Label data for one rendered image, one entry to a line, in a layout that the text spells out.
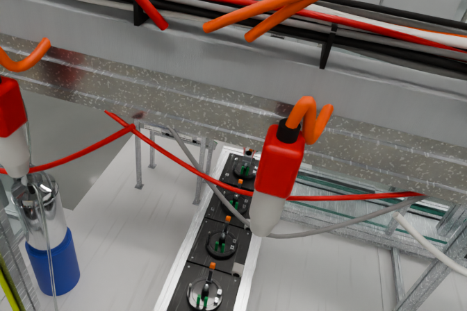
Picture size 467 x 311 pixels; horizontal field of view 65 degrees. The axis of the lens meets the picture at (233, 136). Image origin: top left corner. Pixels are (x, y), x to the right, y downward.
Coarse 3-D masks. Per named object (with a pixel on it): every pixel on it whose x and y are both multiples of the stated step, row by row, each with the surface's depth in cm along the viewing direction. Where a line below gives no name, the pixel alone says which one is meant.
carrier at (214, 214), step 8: (224, 192) 173; (232, 192) 185; (216, 200) 183; (232, 200) 179; (240, 200) 182; (248, 200) 186; (208, 208) 178; (216, 208) 179; (224, 208) 177; (240, 208) 178; (248, 208) 181; (208, 216) 174; (216, 216) 175; (224, 216) 176; (232, 216) 176; (248, 216) 178; (232, 224) 172; (240, 224) 173
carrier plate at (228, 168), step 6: (228, 156) 210; (234, 156) 210; (240, 156) 211; (228, 162) 206; (234, 162) 206; (258, 162) 209; (228, 168) 202; (222, 174) 198; (222, 180) 194; (228, 180) 194; (234, 180) 195; (246, 180) 196; (252, 180) 197; (234, 186) 193; (246, 186) 193; (252, 186) 194
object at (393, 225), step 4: (408, 196) 165; (412, 196) 165; (400, 208) 170; (404, 208) 170; (408, 208) 169; (400, 212) 171; (404, 212) 171; (392, 224) 177; (396, 224) 176; (388, 228) 179; (392, 228) 179; (388, 232) 180; (392, 232) 179
